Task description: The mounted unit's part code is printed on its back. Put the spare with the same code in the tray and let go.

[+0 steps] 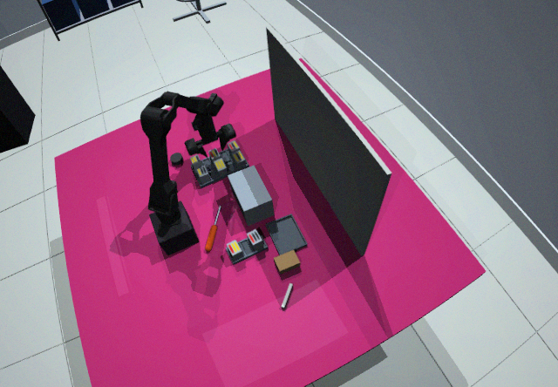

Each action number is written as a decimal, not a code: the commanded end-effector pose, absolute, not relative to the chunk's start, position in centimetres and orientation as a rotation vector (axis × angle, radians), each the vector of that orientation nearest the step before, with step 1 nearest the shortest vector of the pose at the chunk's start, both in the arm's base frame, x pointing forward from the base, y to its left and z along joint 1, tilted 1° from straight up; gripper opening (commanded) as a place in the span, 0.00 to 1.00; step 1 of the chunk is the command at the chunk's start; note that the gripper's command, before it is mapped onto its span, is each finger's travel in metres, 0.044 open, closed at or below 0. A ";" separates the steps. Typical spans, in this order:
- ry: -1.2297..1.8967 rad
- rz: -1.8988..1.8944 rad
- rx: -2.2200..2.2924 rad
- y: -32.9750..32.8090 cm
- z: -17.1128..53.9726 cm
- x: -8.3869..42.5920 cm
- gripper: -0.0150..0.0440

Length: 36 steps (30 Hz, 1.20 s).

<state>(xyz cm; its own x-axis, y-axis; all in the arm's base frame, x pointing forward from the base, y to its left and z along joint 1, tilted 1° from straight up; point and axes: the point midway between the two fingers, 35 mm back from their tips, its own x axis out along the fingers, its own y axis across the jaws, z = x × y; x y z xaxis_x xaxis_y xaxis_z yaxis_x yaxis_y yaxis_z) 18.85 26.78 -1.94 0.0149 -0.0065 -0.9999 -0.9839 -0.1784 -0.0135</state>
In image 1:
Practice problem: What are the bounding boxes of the orange-handled screwdriver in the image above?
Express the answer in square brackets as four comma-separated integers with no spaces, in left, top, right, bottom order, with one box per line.
[205,206,221,252]

